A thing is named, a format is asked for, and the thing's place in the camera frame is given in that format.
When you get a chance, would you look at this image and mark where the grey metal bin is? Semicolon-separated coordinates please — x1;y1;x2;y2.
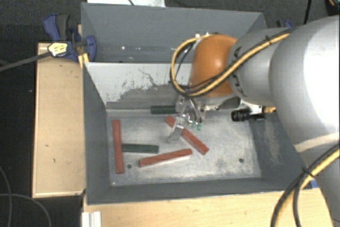
80;2;314;205

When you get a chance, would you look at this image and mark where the red-brown flat block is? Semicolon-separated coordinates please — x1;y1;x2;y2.
164;115;210;156
111;119;126;175
138;148;193;168

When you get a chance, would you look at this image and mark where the dark green flat block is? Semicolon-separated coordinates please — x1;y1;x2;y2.
121;143;160;155
150;105;177;115

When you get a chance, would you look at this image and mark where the black cylinder on white bracket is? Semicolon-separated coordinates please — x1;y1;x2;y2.
230;104;277;123

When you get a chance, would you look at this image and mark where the pale wood board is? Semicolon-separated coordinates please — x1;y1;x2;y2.
31;42;87;199

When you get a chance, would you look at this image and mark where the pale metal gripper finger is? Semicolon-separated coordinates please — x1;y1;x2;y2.
174;119;186;141
167;117;182;143

